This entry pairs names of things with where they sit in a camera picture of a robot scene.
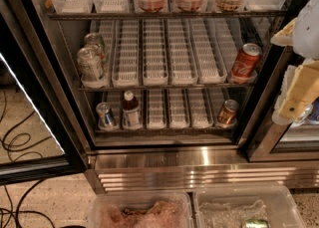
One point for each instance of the right clear plastic bin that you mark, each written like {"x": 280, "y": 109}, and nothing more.
{"x": 229, "y": 205}

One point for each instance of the blue silver can bottom shelf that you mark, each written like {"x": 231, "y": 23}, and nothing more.
{"x": 106, "y": 117}

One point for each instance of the open glass fridge door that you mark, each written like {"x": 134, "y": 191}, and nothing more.
{"x": 37, "y": 139}

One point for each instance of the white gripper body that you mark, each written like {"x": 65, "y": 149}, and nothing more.
{"x": 307, "y": 31}

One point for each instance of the front silver can middle shelf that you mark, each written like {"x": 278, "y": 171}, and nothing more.
{"x": 90, "y": 65}

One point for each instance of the red coke can middle shelf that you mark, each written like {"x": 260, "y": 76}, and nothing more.
{"x": 246, "y": 60}

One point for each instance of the green can in bin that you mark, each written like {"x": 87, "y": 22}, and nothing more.
{"x": 255, "y": 223}

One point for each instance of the orange can bottom shelf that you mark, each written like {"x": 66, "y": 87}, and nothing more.
{"x": 228, "y": 112}

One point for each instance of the brown bottle white cap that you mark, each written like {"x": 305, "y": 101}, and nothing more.
{"x": 131, "y": 109}

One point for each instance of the stainless steel fridge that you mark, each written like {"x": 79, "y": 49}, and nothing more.
{"x": 176, "y": 57}

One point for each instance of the clear plastic bin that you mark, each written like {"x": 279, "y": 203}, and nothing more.
{"x": 143, "y": 209}
{"x": 229, "y": 205}

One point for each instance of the rear silver can middle shelf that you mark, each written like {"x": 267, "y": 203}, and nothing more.
{"x": 96, "y": 41}

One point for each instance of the left clear plastic bin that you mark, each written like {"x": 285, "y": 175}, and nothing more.
{"x": 143, "y": 209}

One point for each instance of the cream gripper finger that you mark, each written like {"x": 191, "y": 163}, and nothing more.
{"x": 283, "y": 38}
{"x": 300, "y": 88}

